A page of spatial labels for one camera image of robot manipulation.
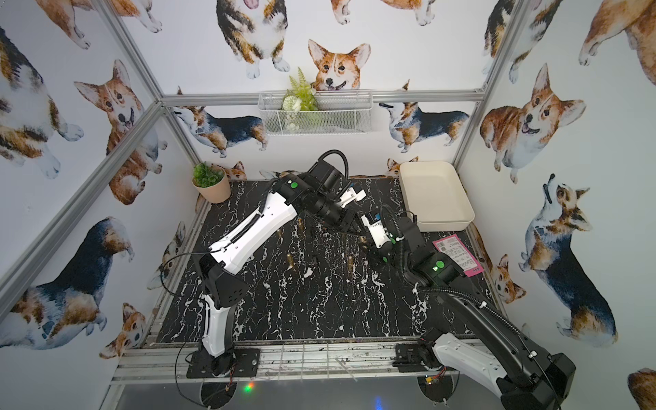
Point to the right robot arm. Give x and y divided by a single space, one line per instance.
521 373

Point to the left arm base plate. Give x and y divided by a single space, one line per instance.
238 363

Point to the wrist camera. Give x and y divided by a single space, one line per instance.
350 196
377 232

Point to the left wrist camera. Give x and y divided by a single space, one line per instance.
350 196

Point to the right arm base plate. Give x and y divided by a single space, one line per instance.
414 357

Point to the white wire basket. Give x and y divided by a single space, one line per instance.
323 113

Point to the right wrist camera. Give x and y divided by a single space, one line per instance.
377 232

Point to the cream rectangular tray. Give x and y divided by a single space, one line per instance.
433 192

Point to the green fern with white flower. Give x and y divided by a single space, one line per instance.
300 105

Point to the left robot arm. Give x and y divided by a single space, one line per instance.
284 199

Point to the pink card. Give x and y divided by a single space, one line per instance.
453 247

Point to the potted green plant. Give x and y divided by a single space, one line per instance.
212 182

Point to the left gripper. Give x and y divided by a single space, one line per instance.
349 222

